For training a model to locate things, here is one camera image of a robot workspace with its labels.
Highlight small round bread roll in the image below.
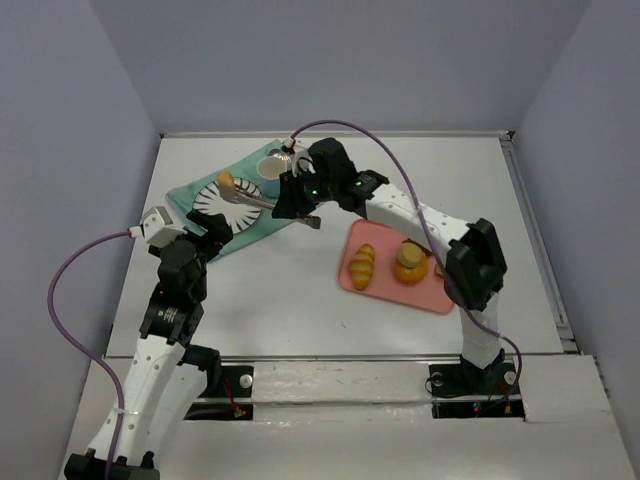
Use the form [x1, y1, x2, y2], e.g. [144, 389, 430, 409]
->
[217, 171, 236, 189]

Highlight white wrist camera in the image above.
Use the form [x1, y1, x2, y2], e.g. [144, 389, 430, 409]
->
[281, 142, 313, 176]
[129, 206, 185, 249]

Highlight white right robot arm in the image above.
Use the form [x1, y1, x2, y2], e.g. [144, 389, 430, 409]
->
[272, 138, 507, 395]

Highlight orange round bun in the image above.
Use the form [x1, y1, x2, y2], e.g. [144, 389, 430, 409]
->
[393, 262, 429, 285]

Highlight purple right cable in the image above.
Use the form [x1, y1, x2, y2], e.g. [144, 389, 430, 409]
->
[289, 119, 524, 406]

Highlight purple cable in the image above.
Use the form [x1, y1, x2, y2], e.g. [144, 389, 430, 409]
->
[289, 119, 524, 406]
[48, 229, 141, 480]

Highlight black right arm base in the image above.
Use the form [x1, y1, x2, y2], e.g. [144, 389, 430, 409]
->
[424, 363, 525, 420]

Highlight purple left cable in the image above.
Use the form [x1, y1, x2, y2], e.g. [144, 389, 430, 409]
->
[48, 229, 141, 480]

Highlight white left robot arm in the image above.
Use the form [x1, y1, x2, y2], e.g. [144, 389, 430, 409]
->
[64, 207, 233, 479]

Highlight dark chocolate bread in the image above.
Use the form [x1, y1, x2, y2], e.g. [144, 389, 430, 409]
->
[402, 238, 434, 257]

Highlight striped croissant bread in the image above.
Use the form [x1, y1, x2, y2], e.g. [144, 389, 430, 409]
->
[348, 243, 375, 291]

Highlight silver metal tongs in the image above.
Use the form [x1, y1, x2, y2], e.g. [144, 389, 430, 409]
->
[218, 181, 321, 230]

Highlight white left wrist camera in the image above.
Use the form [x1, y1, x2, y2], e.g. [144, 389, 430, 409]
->
[129, 206, 185, 249]

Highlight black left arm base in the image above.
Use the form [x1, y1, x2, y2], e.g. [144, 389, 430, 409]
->
[184, 364, 254, 421]

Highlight blue striped white plate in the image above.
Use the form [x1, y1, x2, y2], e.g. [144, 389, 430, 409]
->
[192, 181, 262, 235]

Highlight light blue mug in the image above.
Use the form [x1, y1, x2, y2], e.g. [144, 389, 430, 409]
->
[256, 156, 289, 199]

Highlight teal cloth mat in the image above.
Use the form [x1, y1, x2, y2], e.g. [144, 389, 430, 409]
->
[166, 140, 293, 257]

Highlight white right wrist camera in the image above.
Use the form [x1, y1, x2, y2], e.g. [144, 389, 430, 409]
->
[281, 142, 313, 176]

